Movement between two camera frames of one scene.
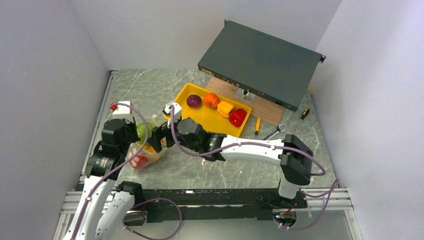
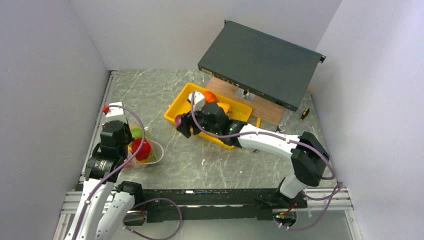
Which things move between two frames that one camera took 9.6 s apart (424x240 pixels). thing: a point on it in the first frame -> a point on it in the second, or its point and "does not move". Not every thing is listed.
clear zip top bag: [146, 155] does not move
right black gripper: [157, 134] -> [186, 121]
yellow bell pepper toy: [224, 108] does not move
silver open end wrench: [278, 129] does not move
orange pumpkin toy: [211, 100] does not move
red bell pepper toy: [236, 116] -> [143, 152]
